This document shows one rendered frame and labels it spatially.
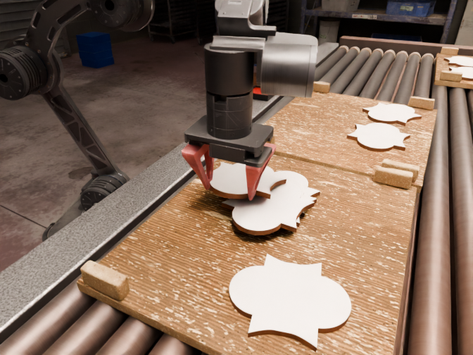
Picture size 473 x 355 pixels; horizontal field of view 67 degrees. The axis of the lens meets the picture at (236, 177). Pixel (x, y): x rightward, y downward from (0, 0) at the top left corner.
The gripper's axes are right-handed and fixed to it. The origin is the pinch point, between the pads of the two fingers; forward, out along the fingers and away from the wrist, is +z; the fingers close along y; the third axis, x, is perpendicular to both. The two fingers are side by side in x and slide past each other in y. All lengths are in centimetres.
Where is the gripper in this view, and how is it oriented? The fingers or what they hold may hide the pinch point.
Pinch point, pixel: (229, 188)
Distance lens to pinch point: 51.3
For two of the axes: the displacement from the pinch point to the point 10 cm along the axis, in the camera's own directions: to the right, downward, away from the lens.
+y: -9.3, -2.1, 3.1
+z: -0.1, 8.4, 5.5
